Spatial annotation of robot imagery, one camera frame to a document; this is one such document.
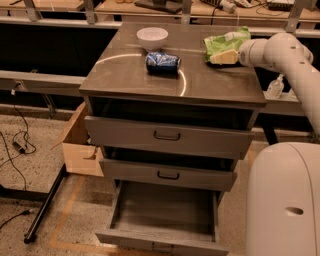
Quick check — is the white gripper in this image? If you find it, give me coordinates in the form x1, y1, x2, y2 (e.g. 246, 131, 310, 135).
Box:
210, 39, 267, 67

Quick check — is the green rice chip bag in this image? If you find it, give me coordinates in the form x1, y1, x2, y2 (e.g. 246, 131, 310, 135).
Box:
203, 26, 251, 63

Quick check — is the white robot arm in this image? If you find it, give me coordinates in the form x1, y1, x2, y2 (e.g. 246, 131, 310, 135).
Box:
233, 32, 320, 256

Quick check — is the grey drawer cabinet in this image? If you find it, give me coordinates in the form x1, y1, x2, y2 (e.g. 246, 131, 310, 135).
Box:
78, 22, 267, 208

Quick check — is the middle grey drawer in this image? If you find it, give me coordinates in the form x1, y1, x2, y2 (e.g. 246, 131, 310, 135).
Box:
99, 159, 236, 192

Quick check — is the grey drawer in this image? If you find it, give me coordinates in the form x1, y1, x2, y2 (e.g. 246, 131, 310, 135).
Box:
85, 116, 253, 159
99, 159, 236, 192
96, 181, 228, 256

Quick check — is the top grey drawer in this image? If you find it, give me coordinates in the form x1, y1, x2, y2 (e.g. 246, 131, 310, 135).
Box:
85, 116, 253, 159

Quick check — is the bottom grey drawer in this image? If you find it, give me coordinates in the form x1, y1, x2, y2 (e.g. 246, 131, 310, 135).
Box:
96, 181, 228, 256

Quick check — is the blue soda can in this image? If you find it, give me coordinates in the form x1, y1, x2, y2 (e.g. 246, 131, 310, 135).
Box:
145, 52, 181, 73

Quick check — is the white bowl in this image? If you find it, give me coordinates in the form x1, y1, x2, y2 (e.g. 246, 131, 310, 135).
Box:
136, 27, 168, 51

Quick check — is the cardboard box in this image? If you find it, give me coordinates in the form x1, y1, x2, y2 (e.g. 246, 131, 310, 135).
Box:
53, 102, 103, 177

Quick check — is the black power adapter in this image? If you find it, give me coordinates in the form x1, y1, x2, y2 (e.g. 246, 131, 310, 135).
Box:
12, 141, 25, 154

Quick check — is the black metal floor stand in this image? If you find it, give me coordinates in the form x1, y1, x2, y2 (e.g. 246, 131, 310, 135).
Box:
0, 164, 67, 244

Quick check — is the black floor cable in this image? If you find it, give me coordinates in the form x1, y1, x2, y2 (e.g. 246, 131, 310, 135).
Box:
0, 81, 37, 231

